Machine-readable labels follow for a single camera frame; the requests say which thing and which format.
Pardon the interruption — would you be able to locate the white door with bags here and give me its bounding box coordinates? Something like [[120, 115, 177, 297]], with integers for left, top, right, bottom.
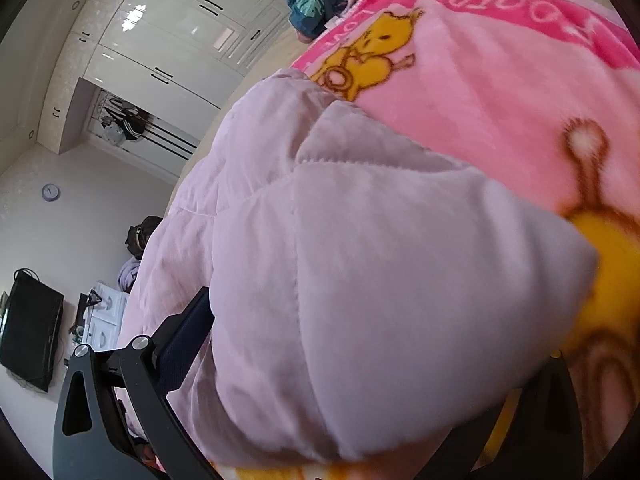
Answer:
[[85, 88, 200, 184]]

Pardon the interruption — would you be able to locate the pink quilted jacket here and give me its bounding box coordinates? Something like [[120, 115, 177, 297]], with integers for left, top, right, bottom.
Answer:
[[119, 70, 598, 468]]

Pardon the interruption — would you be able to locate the white drawer cabinet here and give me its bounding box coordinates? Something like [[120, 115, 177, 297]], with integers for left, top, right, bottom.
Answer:
[[72, 282, 129, 352]]

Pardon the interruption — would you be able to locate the round wall clock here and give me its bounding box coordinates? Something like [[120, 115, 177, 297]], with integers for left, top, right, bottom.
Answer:
[[41, 183, 61, 203]]

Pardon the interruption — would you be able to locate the lavender clothes pile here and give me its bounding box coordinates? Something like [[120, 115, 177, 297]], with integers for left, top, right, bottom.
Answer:
[[117, 257, 140, 294]]

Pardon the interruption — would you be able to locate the pink cartoon bear blanket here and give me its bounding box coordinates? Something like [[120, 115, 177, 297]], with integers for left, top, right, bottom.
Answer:
[[209, 0, 640, 480]]

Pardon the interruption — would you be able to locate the black bag on floor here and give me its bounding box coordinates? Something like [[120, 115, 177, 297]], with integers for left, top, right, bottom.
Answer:
[[125, 216, 163, 260]]

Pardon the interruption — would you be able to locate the black flat television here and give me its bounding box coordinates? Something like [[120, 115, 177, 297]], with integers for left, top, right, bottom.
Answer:
[[1, 269, 64, 392]]

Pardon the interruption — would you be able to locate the white glossy wardrobe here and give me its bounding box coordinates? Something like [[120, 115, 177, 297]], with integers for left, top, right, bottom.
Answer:
[[37, 0, 286, 154]]

